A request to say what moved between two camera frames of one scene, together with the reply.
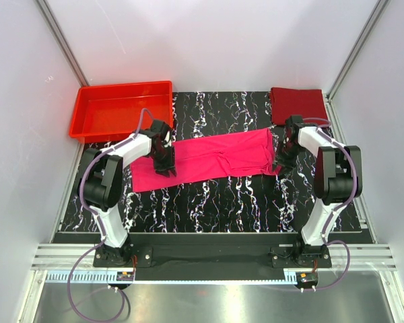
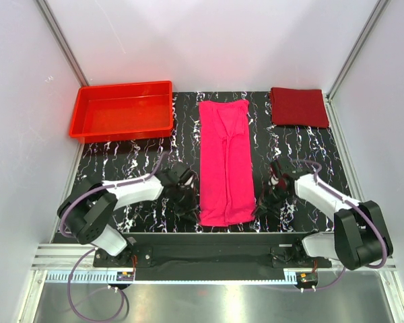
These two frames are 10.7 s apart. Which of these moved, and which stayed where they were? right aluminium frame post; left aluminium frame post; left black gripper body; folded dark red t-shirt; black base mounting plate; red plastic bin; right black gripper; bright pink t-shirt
Moved: left black gripper body; right black gripper; bright pink t-shirt
Stayed: folded dark red t-shirt; right aluminium frame post; red plastic bin; black base mounting plate; left aluminium frame post
